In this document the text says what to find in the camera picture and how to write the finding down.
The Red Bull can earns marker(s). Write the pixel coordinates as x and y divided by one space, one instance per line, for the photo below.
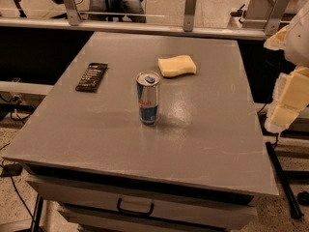
148 96

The metal railing frame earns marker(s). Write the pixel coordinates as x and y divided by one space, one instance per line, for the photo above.
228 19

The white drawer with black handle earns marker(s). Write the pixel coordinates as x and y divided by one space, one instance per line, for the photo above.
101 207

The black pole on floor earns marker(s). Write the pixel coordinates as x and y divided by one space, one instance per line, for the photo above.
294 208

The yellow sponge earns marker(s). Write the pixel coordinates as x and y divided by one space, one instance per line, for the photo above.
175 66

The person seated in background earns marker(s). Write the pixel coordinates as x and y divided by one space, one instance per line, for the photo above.
131 8

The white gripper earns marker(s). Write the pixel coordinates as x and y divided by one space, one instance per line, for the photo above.
298 43

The black snack bar packet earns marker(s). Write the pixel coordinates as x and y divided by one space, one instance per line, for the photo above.
91 78

